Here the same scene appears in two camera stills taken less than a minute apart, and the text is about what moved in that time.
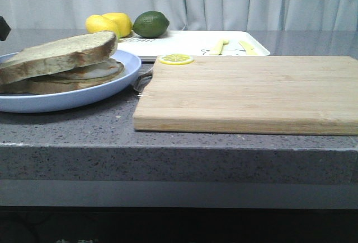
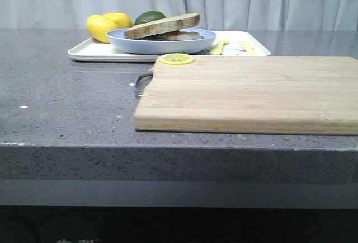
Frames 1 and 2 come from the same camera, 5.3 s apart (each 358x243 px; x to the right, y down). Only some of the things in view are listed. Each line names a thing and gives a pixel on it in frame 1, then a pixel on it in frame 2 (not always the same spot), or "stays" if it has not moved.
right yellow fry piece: [249, 50] stays
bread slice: [31, 60] -> [173, 23]
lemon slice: [176, 59] stays
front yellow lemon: [96, 23] stays
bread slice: [41, 85] -> [173, 36]
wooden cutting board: [289, 95] stays
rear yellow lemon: [122, 23] stays
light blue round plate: [61, 100] -> [117, 38]
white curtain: [192, 1] stays
